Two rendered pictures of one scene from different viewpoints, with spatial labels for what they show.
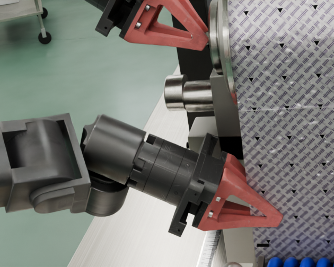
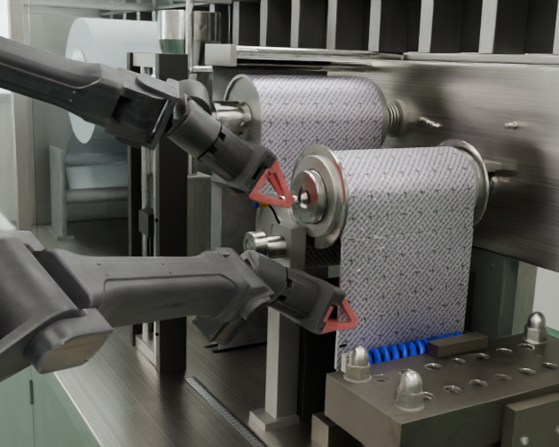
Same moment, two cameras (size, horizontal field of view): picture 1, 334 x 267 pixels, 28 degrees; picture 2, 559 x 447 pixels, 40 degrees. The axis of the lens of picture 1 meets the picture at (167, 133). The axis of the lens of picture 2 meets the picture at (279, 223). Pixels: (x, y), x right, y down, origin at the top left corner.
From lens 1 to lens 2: 0.72 m
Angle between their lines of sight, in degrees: 46
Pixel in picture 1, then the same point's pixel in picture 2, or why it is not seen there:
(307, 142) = (377, 262)
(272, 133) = (359, 256)
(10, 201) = (234, 308)
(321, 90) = (388, 225)
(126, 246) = (140, 417)
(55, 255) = not seen: outside the picture
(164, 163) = (303, 281)
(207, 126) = not seen: hidden behind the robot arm
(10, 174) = (246, 281)
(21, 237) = not seen: outside the picture
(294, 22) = (376, 182)
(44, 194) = (258, 300)
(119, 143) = (275, 268)
